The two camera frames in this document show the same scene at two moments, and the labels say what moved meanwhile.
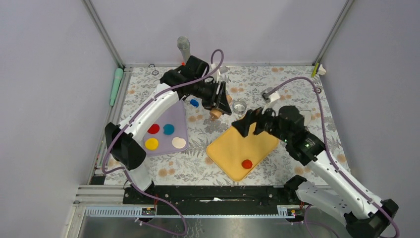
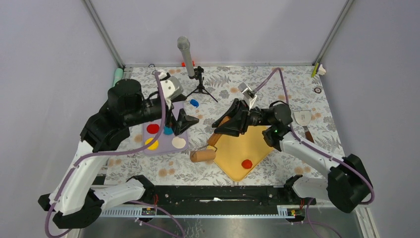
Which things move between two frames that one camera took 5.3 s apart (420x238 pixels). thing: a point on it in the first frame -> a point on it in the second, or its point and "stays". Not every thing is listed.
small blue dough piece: (194, 102) stays
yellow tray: (231, 148) stays
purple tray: (168, 134) stays
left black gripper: (218, 101) -> (182, 123)
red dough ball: (246, 163) stays
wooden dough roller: (217, 113) -> (207, 154)
